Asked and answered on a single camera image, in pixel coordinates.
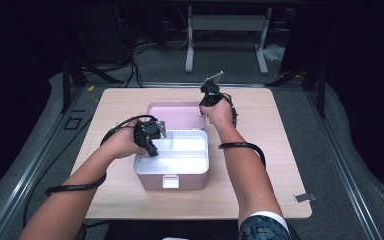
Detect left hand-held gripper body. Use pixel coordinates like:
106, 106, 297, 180
133, 119, 167, 147

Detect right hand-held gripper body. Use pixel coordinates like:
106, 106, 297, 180
199, 70, 229, 108

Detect pink storage box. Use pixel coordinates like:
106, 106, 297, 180
133, 101, 210, 192

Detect white divided tray insert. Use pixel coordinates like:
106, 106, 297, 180
134, 130, 209, 175

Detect person's right hand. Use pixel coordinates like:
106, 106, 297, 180
199, 97, 238, 131

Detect person's left hand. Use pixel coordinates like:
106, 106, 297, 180
108, 119, 148, 160

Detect white plastic bag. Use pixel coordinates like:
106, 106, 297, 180
263, 43, 286, 63

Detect person's dark clothing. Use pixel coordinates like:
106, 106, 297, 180
104, 219, 244, 240

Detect black stand legs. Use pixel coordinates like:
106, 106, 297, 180
61, 56, 124, 114
266, 59, 328, 119

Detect person's patterned sleeve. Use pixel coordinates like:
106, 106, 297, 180
239, 210, 292, 240

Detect grey metal table clip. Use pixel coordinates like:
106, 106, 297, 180
293, 192, 318, 203

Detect right hand-held gripper black cable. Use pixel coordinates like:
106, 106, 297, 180
218, 92, 267, 169

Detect hand-held gripper black cable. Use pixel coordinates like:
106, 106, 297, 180
218, 92, 267, 169
44, 114, 159, 198

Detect bundle of dark cables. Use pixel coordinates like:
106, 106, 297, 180
113, 6, 194, 89

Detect yellow plug with wire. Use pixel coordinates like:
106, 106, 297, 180
86, 85, 100, 103

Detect grey metal desk frame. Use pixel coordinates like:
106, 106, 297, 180
184, 5, 273, 75

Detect left hand-held gripper black cable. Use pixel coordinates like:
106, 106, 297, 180
44, 114, 159, 198

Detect grey metal floor rail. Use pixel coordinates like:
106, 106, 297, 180
303, 89, 384, 240
0, 85, 91, 240

